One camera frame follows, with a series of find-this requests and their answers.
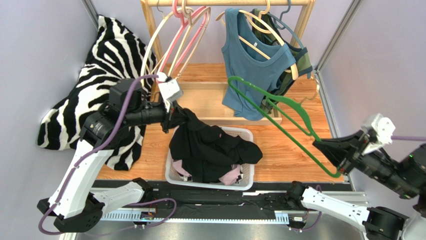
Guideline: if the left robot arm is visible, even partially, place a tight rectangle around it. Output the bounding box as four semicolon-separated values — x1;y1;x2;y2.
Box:
37;73;183;235

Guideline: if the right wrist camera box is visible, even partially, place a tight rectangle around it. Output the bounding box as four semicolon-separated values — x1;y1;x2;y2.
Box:
361;113;396;155

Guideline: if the black top green trim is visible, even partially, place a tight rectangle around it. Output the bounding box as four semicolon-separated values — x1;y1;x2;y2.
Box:
169;108;263;183

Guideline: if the white plastic basket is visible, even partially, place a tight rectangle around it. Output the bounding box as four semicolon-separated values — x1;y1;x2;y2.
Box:
165;126;255;191

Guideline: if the olive green tank top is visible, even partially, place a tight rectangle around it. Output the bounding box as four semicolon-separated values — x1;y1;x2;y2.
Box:
252;12;313;96

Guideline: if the mauve tank top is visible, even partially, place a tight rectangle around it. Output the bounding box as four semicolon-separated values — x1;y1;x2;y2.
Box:
172;160;244;186

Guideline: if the teal hanger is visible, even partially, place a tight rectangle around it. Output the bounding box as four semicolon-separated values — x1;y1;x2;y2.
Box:
266;0;305;51

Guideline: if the zebra print blanket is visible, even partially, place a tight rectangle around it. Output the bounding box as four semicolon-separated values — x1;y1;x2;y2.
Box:
36;15;157;151

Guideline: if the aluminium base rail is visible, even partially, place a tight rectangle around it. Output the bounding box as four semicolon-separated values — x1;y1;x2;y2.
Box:
59;181;382;240

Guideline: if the wooden clothes rack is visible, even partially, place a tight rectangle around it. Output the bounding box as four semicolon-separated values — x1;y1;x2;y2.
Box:
148;0;315;126

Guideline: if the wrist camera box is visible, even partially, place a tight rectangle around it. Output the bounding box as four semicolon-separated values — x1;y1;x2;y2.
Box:
156;71;184;113
361;113;396;155

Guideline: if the blue tank top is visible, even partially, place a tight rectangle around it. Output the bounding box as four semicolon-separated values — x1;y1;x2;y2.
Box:
221;8;296;121

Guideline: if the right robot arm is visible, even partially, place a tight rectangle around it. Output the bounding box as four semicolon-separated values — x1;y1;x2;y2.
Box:
284;130;426;240

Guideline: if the green hanger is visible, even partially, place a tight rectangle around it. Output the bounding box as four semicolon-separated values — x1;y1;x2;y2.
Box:
227;75;342;179

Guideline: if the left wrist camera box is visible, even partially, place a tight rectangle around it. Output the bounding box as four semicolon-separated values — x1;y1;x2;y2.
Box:
156;71;184;113

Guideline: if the pink hanger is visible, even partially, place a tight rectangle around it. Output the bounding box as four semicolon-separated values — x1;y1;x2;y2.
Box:
156;0;209;76

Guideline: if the cream hanger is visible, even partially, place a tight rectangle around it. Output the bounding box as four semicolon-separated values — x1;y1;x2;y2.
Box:
141;0;211;80

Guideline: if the wooden hanger with blue top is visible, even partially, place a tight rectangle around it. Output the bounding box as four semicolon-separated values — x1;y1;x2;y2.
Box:
215;8;299;84

